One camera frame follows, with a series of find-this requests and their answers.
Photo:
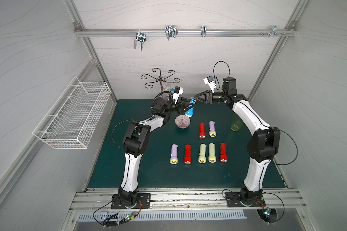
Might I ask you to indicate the aluminium cross rail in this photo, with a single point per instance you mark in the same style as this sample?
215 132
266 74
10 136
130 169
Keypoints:
156 33

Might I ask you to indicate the green translucent cup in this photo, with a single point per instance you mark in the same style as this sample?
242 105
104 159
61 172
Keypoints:
236 124

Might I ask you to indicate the blue flashlight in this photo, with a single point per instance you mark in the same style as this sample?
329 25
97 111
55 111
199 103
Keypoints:
189 112

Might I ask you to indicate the dark metal cup stand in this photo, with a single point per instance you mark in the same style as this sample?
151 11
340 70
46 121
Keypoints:
151 80

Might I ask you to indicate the green table mat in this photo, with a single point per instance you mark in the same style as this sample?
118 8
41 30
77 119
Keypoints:
155 170

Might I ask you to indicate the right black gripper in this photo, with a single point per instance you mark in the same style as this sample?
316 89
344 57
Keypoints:
210 96

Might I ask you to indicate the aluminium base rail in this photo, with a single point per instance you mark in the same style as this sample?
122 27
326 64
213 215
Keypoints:
185 198

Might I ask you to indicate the metal hook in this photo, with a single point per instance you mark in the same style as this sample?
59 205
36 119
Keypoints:
171 32
140 39
273 32
203 31

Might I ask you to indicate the pink patterned bowl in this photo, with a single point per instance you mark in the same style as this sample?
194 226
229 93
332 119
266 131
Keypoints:
182 121

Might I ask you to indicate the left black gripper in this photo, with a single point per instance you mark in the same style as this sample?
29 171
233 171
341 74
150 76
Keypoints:
180 104

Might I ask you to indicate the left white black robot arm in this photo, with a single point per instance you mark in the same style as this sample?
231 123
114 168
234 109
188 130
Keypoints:
135 143

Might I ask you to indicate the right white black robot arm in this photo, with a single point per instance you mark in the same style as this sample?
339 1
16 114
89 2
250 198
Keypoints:
263 145

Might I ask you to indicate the purple flashlight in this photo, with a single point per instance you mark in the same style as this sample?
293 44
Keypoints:
212 129
174 158

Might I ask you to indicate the red flashlight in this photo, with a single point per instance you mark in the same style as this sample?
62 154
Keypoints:
202 133
187 157
223 153

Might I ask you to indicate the white wire basket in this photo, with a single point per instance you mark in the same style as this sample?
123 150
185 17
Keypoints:
72 120

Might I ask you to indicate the pale green flashlight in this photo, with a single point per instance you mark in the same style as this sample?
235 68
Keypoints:
202 154
212 153

